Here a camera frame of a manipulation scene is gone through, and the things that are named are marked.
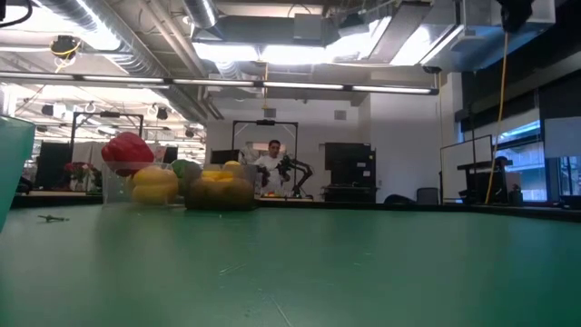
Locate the yellow lemon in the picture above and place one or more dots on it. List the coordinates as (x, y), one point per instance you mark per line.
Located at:
(217, 175)
(232, 164)

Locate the green bell pepper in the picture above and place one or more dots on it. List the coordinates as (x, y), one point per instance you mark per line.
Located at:
(181, 167)

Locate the yellow bell pepper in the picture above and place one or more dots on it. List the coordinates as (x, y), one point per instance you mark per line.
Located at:
(154, 194)

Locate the red bell pepper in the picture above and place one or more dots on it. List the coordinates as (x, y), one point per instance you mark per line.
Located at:
(127, 150)

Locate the black background robot arm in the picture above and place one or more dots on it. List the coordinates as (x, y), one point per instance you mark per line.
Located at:
(299, 169)

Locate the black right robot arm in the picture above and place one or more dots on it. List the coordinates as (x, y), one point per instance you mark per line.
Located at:
(515, 13)

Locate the smoky grey plastic bin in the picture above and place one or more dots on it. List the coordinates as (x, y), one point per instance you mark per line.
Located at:
(247, 177)

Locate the black monitor panel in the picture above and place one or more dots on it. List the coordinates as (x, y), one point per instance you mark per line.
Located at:
(349, 159)

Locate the long ceiling light bar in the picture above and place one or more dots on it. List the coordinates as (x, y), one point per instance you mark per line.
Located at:
(308, 86)

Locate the black bag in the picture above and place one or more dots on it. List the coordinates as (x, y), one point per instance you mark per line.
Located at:
(398, 199)

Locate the black chair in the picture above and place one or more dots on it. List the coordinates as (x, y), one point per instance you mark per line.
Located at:
(427, 196)

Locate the framed white board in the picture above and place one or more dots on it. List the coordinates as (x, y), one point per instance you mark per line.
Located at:
(467, 168)

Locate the clear plastic bin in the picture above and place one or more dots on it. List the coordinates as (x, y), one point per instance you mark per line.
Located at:
(113, 188)

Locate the black desk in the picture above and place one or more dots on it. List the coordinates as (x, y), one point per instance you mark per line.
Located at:
(483, 164)

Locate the small dry stem piece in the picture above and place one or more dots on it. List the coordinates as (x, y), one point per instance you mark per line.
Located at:
(53, 218)

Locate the teal plastic bin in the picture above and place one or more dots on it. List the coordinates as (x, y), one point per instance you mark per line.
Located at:
(13, 172)

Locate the black gantry frame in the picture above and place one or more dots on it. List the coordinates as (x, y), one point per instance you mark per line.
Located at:
(265, 122)
(109, 114)

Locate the rectangular silver ceiling duct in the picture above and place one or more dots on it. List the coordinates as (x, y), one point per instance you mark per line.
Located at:
(408, 32)

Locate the round silver ceiling duct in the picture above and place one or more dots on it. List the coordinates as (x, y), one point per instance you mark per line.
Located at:
(131, 59)

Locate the black aluminium table frame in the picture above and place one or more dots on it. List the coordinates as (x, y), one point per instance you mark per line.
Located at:
(54, 200)

